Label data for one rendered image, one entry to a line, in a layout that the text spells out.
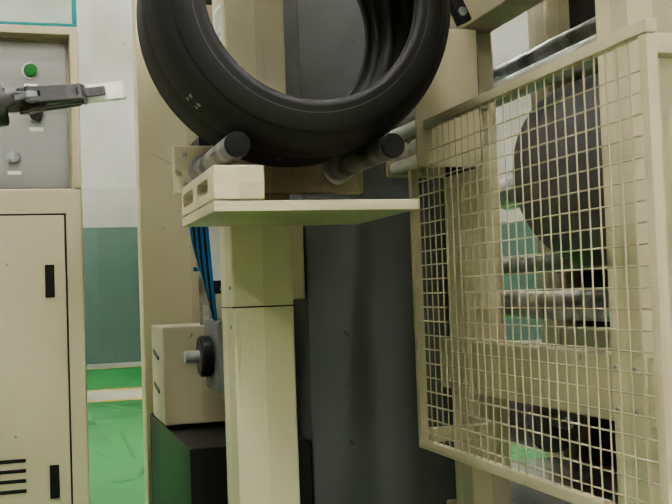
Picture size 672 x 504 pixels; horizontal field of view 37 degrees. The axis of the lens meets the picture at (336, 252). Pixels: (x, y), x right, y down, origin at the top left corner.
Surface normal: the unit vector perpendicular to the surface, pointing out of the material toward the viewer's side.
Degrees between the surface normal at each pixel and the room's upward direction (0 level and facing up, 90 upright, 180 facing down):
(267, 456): 90
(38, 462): 90
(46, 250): 90
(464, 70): 90
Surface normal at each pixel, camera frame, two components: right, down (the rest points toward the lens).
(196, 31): 0.12, 0.03
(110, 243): 0.32, -0.05
